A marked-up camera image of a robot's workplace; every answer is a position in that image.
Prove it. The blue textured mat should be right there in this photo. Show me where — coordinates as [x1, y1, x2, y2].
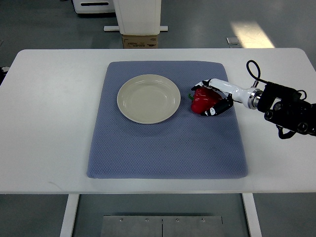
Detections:
[87, 61, 248, 179]

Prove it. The dark object at left edge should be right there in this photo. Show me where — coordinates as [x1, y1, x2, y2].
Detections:
[0, 67, 9, 84]

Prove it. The white pedestal base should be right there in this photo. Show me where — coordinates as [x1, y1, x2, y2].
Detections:
[103, 0, 168, 36]

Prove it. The white table leg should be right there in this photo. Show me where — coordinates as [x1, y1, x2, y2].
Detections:
[60, 194, 79, 237]
[242, 193, 262, 237]

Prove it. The metal floor plate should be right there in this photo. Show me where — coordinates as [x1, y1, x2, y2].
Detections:
[101, 215, 225, 237]

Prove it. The grey floor outlet cover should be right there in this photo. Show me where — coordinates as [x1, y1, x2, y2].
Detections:
[226, 36, 240, 45]

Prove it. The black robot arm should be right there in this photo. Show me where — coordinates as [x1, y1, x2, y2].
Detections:
[246, 60, 316, 139]

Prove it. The cardboard box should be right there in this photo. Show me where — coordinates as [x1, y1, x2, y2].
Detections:
[122, 35, 158, 49]

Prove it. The cream round plate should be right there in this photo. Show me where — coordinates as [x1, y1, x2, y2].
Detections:
[117, 74, 181, 124]

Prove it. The red bell pepper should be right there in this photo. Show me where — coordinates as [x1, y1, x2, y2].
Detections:
[188, 87, 222, 115]

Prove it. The left white table leg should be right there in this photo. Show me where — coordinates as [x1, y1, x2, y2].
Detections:
[60, 194, 79, 237]

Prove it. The white cabinet with slot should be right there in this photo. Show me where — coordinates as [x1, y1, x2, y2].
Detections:
[72, 0, 115, 14]

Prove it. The right white table leg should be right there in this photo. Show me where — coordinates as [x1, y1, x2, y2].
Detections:
[242, 193, 262, 237]

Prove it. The black white robotic hand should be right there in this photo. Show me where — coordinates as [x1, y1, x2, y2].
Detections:
[191, 79, 257, 116]

